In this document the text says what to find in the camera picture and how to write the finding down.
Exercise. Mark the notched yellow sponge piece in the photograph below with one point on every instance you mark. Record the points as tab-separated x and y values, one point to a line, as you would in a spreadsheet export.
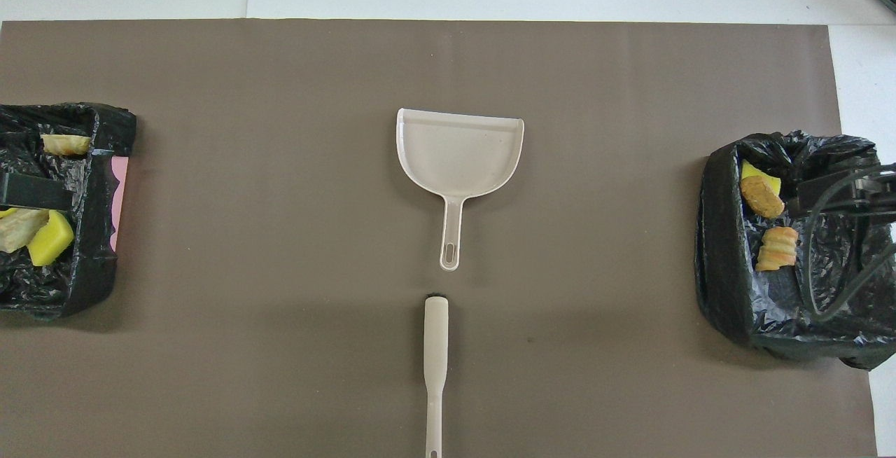
52	241

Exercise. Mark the small yellow sponge piece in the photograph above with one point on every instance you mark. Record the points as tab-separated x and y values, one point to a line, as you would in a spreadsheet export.
756	172

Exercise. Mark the pink bin with black bag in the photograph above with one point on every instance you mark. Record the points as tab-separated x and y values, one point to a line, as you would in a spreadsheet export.
91	262

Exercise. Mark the pale beige sponge chunk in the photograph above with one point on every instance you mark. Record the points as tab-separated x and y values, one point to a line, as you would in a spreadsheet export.
66	145

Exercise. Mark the brown table mat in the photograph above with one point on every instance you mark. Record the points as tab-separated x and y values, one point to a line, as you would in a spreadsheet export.
280	374

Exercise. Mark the beige plastic dustpan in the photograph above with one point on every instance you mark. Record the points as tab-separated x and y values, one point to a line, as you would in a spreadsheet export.
458	153

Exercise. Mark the round brown sponge chunk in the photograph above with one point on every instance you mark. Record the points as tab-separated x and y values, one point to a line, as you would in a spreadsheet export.
761	197

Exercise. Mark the beige brush black bristles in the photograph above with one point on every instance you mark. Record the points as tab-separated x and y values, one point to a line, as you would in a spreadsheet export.
435	332

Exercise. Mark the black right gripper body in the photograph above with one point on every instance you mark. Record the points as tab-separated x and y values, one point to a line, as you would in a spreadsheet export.
878	195

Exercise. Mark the orange striped sponge piece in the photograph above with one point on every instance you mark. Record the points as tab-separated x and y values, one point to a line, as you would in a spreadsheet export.
17	230
777	248

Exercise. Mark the bin lined with black bag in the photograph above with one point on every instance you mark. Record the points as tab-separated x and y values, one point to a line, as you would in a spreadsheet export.
728	290

